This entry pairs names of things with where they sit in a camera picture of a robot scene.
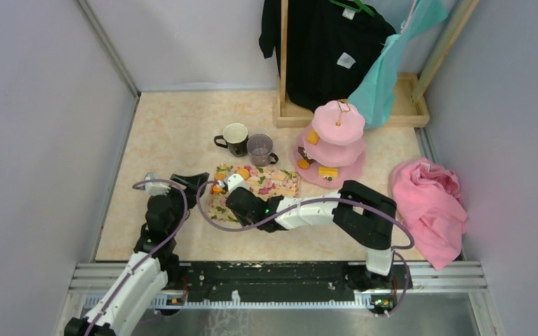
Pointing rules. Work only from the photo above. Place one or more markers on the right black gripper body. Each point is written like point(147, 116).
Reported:
point(247, 221)

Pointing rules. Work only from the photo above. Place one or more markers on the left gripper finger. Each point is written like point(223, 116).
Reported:
point(198, 179)
point(193, 193)

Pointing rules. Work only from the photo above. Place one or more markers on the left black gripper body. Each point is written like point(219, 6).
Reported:
point(178, 201)

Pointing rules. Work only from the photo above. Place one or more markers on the orange fish-shaped cake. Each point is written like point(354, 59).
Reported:
point(216, 189)

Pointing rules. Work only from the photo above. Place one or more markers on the orange flower-shaped cookie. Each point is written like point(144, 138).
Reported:
point(303, 164)

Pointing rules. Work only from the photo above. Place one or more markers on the chocolate triangle cake slice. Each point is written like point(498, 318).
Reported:
point(302, 152)

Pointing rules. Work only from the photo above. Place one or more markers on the yellow layered cake slice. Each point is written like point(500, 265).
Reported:
point(328, 173)

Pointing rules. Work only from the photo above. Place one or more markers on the yellow rectangular biscuit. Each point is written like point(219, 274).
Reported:
point(312, 137)

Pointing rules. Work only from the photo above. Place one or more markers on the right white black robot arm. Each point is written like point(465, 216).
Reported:
point(363, 213)

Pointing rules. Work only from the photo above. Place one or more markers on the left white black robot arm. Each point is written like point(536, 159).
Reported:
point(152, 266)

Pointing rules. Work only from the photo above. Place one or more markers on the round dotted biscuit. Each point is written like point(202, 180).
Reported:
point(244, 173)

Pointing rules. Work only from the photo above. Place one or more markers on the floral rectangular tray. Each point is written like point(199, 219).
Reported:
point(263, 182)

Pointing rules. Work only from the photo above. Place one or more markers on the black mug white inside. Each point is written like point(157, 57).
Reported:
point(234, 138)

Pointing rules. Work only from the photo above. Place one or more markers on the pink three-tier cake stand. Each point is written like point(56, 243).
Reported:
point(341, 129)

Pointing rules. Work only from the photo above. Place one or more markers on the teal garment hanging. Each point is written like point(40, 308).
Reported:
point(374, 97)

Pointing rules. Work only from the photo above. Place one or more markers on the pink crumpled towel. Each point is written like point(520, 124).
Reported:
point(429, 202)

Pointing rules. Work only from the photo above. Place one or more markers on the black t-shirt on hanger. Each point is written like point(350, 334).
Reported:
point(330, 49)

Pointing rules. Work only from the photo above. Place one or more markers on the green clothes hanger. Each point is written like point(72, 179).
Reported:
point(358, 6)

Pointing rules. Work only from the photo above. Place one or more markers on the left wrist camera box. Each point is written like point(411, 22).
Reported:
point(155, 188)

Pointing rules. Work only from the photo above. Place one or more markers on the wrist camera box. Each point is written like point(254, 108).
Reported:
point(235, 181)
point(155, 188)

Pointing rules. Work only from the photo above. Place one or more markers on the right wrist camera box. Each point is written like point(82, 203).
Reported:
point(235, 181)

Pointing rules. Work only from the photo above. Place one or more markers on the grey mug black handle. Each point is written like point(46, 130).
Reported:
point(260, 150)

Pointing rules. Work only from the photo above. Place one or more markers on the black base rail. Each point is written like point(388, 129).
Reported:
point(311, 285)

